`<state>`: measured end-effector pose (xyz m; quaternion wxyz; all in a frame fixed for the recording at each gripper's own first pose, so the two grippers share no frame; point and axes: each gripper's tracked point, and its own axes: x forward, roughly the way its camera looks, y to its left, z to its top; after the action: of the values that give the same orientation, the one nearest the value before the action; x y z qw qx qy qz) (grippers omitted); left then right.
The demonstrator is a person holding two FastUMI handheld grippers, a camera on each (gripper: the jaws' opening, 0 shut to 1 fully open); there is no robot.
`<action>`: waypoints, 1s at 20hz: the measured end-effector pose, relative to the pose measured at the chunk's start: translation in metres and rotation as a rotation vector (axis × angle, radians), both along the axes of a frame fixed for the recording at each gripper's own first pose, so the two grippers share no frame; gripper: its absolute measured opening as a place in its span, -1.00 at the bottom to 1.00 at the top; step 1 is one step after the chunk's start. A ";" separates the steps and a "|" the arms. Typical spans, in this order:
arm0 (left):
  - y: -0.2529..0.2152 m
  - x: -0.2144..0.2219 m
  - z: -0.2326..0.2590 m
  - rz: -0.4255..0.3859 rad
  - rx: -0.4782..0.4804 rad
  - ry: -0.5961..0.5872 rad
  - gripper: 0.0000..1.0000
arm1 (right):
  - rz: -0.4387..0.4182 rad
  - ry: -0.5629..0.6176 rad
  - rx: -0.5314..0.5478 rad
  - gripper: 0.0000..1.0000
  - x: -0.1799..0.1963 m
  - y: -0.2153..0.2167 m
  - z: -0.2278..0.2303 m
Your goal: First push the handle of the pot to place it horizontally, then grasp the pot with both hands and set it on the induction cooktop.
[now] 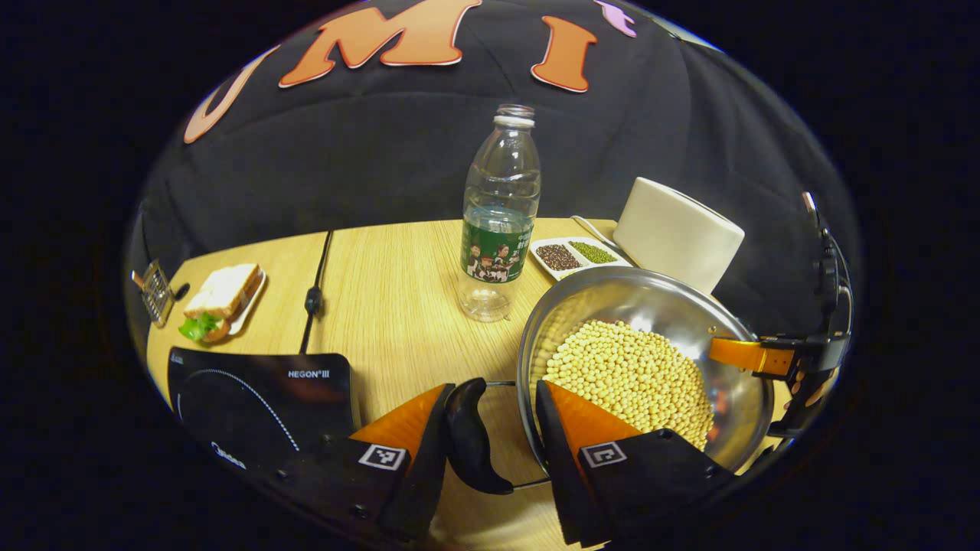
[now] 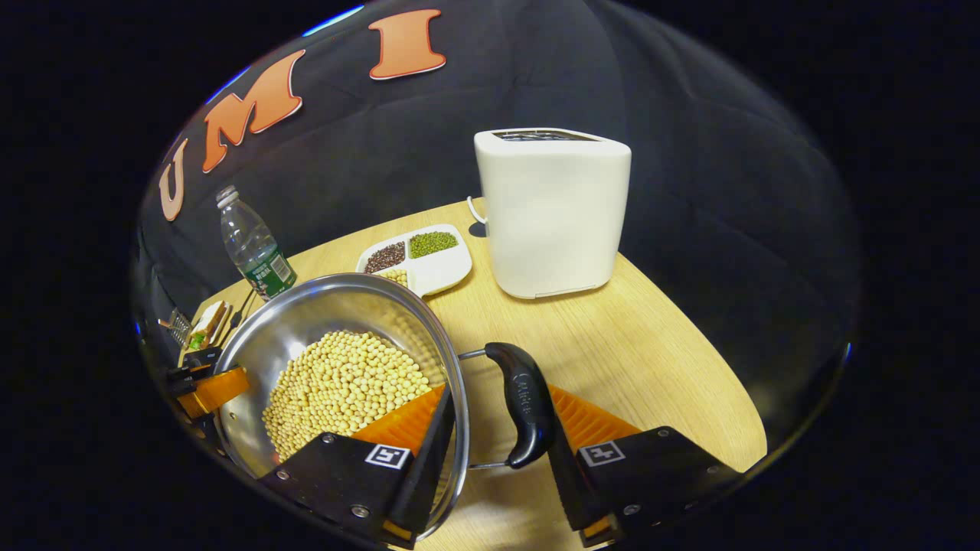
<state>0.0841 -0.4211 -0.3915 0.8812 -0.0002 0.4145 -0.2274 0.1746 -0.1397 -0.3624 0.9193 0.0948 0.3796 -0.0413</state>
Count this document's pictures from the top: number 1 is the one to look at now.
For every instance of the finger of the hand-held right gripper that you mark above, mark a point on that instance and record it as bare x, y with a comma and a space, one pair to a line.
746, 355

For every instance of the pile of yellow soybeans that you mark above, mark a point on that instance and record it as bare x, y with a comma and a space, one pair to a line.
628, 375

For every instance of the black induction cooktop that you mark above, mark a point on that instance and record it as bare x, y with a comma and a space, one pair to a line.
245, 405

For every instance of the white spoon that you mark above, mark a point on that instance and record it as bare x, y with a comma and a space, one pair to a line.
593, 229

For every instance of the white toaster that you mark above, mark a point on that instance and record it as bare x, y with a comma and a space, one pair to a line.
677, 233

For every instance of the white divided bean plate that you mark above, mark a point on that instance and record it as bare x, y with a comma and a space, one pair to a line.
570, 256

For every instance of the small white sandwich plate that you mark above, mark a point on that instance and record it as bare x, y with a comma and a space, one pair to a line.
251, 306

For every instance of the small black object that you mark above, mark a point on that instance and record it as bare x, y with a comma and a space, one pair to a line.
181, 291

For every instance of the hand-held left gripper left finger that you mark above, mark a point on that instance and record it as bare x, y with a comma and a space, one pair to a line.
429, 467

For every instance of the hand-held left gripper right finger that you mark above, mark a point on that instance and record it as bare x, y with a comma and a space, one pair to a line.
555, 467

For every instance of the clear glass holder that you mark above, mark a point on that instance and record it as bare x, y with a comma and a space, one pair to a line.
157, 292

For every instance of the sandwich with lettuce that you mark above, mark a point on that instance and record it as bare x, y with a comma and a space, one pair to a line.
222, 295

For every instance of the clear plastic water bottle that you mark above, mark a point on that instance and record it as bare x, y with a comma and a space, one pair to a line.
499, 229

